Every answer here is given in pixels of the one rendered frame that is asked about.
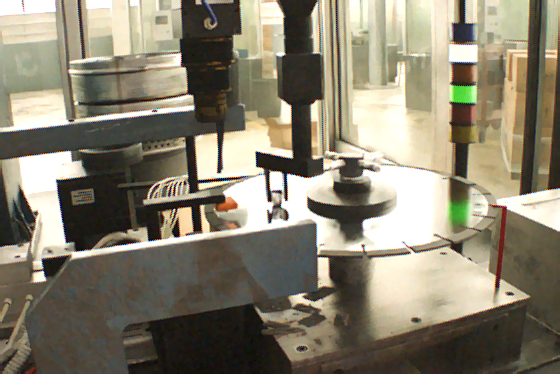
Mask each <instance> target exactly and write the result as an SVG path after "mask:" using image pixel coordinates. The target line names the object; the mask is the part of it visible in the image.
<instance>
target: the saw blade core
mask: <svg viewBox="0 0 560 374"><path fill-rule="evenodd" d="M339 174H340V173H339V169H335V170H331V171H326V172H324V174H323V175H321V176H318V177H314V178H311V179H304V178H299V177H296V176H292V175H288V185H289V202H285V201H284V200H283V205H279V206H272V205H271V204H268V202H267V200H266V198H265V184H264V175H263V176H259V177H256V178H252V179H249V180H247V181H245V182H242V183H240V184H238V185H236V186H234V187H232V188H230V189H227V190H225V191H224V193H225V196H229V195H231V196H232V197H233V198H234V199H235V200H236V201H237V202H238V209H237V210H230V211H216V210H215V208H214V210H215V213H216V215H217V216H221V218H219V219H220V220H221V221H222V222H223V223H224V225H227V227H229V228H231V229H232V230H235V229H242V228H247V227H253V226H260V225H266V224H271V223H278V222H284V221H291V220H296V219H302V218H309V217H311V218H313V219H314V220H315V221H317V223H318V240H317V251H318V250H319V246H322V248H321V249H320V250H331V251H341V250H362V252H363V249H362V246H365V250H366V253H367V250H379V249H392V248H402V247H407V248H409V249H410V246H415V245H421V244H426V243H430V242H435V241H438V240H442V239H443V240H446V238H449V237H452V236H454V235H457V234H459V233H461V232H464V231H465V230H467V229H472V226H474V225H476V224H477V223H478V222H479V221H481V220H482V219H483V218H484V217H485V215H486V213H487V211H488V210H487V211H480V210H486V209H488V202H487V200H486V199H485V197H484V196H483V195H482V194H481V193H480V192H479V190H477V189H476V188H473V187H471V186H469V185H468V184H466V183H464V182H462V181H460V180H457V179H455V178H452V177H449V176H446V175H442V174H435V173H431V172H426V171H421V170H415V169H408V168H400V167H390V166H381V171H380V172H379V173H374V172H371V171H368V170H364V174H366V175H369V176H370V177H371V180H376V181H381V182H385V183H387V184H390V185H392V186H394V187H395V188H397V189H398V202H397V203H396V204H395V205H393V206H391V207H387V208H384V209H381V210H376V211H370V212H359V213H345V212H327V211H323V210H320V209H317V208H314V207H312V206H311V205H309V204H308V203H307V202H306V189H308V188H309V187H311V186H313V185H315V184H318V183H321V182H325V181H330V180H333V177H334V176H336V175H339ZM270 186H271V189H281V173H279V172H274V173H270ZM475 209H479V210H477V211H474V210H475ZM437 236H438V237H437ZM403 243H404V244H405V246H404V245H403Z"/></svg>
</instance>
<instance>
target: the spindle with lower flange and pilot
mask: <svg viewBox="0 0 560 374"><path fill-rule="evenodd" d="M362 249H363V259H341V258H328V275H329V277H330V279H331V280H333V281H337V282H340V283H345V284H359V283H364V282H367V281H370V280H372V279H373V277H374V275H375V269H376V258H370V259H368V258H367V255H366V250H365V246H362Z"/></svg>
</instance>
